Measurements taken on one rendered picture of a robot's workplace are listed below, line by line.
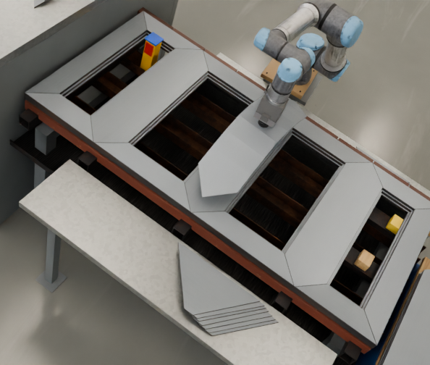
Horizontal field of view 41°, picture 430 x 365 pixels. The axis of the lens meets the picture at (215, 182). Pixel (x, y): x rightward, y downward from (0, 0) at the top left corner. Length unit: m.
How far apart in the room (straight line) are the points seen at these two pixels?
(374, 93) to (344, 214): 2.07
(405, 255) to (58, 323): 1.51
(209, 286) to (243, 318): 0.16
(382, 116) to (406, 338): 2.25
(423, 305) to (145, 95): 1.33
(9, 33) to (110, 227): 0.77
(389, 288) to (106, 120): 1.22
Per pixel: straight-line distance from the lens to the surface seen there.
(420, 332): 2.18
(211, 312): 1.96
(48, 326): 2.70
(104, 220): 2.08
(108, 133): 2.19
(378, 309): 2.14
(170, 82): 2.42
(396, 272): 2.25
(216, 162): 2.08
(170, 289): 1.99
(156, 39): 2.54
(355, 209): 2.32
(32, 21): 2.27
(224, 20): 4.24
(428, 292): 2.28
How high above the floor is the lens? 2.53
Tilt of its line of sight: 52 degrees down
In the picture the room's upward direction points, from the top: 25 degrees clockwise
